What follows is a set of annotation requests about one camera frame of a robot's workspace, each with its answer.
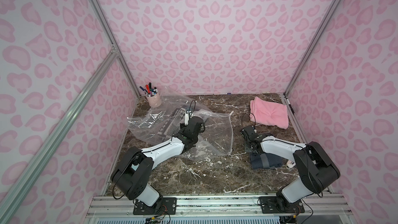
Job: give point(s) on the dark blue striped blanket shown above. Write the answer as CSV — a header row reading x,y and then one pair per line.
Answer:
x,y
265,161

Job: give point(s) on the pink fluffy blanket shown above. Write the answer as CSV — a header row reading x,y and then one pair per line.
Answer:
x,y
269,113

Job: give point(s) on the aluminium corner post right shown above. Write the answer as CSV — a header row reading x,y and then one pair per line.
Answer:
x,y
325,21

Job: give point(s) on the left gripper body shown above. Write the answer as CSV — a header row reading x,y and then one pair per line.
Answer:
x,y
179,132

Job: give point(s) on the red marker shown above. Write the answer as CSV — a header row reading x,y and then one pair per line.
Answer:
x,y
148,90

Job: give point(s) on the clear plastic vacuum bag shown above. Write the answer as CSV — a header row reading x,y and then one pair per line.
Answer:
x,y
160,123

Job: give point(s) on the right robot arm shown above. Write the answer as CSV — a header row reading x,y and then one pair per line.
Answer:
x,y
316,169

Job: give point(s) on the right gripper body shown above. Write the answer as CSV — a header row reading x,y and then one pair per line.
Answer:
x,y
247,134

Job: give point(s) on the aluminium diagonal brace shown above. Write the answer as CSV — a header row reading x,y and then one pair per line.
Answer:
x,y
31,173

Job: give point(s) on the aluminium front rail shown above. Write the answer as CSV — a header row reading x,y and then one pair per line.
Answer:
x,y
238,205

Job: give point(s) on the pink pen holder cup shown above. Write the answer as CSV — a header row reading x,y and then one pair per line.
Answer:
x,y
154,101

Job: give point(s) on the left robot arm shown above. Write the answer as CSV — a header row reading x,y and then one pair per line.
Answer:
x,y
131,174

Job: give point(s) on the aluminium corner post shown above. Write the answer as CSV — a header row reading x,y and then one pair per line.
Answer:
x,y
325,21
95,4

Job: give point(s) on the aluminium corner post left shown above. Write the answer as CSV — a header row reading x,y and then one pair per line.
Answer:
x,y
95,4

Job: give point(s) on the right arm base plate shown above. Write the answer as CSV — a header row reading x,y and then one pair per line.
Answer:
x,y
278,205

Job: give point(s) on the pink stapler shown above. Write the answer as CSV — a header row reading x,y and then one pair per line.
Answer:
x,y
290,164

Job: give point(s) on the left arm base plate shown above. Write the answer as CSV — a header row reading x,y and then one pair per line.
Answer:
x,y
165,205

